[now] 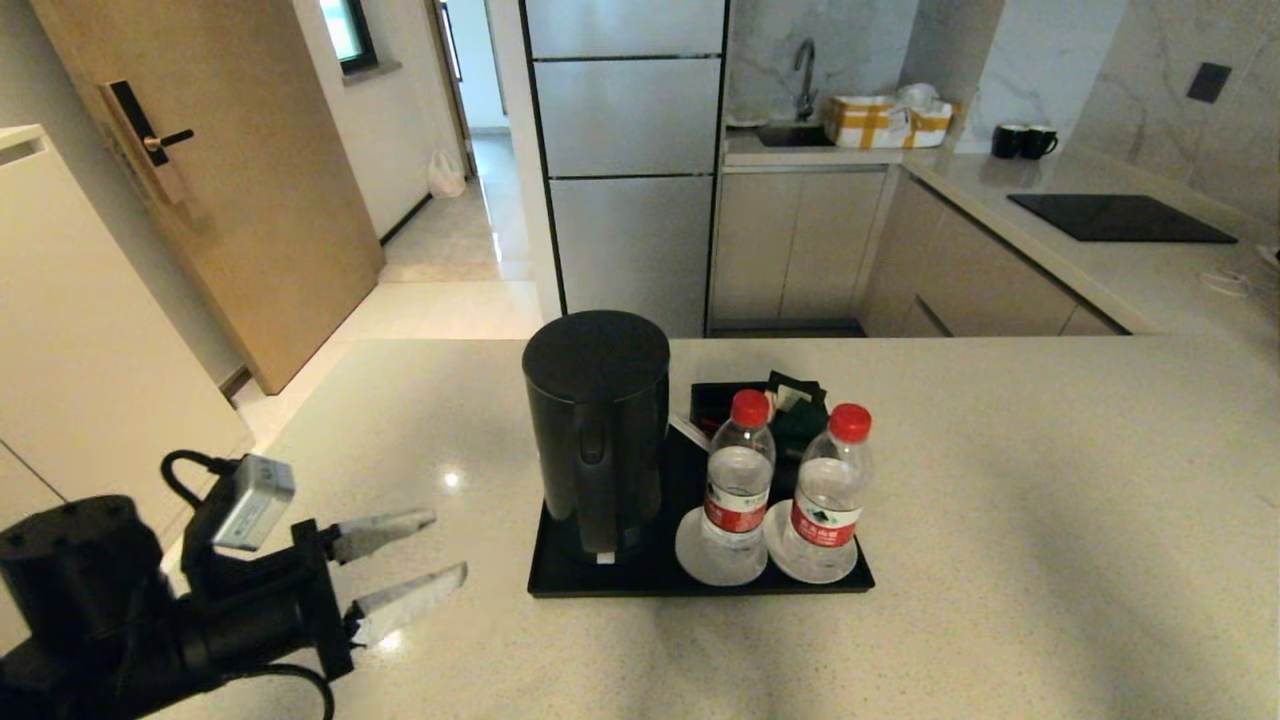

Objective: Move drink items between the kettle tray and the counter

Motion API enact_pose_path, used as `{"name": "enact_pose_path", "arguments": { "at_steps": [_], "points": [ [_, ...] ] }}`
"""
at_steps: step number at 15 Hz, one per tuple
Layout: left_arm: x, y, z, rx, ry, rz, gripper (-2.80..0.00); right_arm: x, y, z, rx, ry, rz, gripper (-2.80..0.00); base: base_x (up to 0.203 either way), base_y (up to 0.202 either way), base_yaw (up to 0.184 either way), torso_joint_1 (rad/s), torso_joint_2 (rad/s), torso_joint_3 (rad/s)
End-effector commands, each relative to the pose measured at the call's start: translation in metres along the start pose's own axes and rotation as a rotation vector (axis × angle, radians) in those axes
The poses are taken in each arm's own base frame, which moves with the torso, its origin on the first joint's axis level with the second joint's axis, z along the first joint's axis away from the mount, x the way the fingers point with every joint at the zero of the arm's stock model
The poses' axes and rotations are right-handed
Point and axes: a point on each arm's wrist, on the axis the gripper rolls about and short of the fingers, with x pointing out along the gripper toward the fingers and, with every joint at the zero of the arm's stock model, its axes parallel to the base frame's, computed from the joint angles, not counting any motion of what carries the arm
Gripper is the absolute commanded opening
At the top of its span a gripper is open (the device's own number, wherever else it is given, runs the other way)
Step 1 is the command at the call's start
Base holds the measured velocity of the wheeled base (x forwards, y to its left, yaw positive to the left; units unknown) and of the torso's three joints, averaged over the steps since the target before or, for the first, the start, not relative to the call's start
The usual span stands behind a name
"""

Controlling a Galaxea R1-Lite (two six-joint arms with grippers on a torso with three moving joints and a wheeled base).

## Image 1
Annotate white plastic bag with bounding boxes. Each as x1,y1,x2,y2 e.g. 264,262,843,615
428,150,468,199

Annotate clear red-label water bottle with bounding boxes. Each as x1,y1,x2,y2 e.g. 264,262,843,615
785,403,873,580
698,389,776,563

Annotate beige kitchen base cabinet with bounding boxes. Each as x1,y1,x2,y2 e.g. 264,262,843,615
710,165,1131,339

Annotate black electric kettle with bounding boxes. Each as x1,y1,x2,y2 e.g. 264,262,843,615
521,310,672,567

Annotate dark green tea bag packets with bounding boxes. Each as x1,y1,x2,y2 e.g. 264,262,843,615
765,370,829,456

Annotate steel kitchen sink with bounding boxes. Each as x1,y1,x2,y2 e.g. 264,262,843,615
755,122,836,149

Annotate chrome kitchen faucet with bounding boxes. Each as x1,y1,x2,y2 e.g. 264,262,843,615
793,38,820,123

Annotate dark wall switch plate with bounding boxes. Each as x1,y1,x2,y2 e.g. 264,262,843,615
1187,62,1233,103

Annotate black rectangular serving tray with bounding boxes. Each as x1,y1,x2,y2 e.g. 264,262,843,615
527,418,876,599

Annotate white tall cabinet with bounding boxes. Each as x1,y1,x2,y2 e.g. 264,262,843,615
0,125,257,651

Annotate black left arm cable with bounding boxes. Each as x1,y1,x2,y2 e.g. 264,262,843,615
160,450,336,720

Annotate black door lock handle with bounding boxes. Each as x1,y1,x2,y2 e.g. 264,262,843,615
100,80,196,207

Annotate black induction cooktop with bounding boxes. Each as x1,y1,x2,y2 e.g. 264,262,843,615
1007,192,1239,244

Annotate black box of sachets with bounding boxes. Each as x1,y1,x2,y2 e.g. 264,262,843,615
688,380,843,501

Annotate dark framed window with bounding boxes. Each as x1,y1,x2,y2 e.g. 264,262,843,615
318,0,379,77

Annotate light wooden door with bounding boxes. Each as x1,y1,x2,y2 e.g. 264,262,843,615
30,0,387,396

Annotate silver grey refrigerator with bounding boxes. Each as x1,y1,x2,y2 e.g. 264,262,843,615
520,0,729,339

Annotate white ceramic saucer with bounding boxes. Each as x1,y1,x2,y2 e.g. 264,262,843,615
760,498,859,585
674,504,769,587

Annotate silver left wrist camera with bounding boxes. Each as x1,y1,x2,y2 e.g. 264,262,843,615
211,455,297,552

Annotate taped cardboard box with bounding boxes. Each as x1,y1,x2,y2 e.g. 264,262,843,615
824,92,956,151

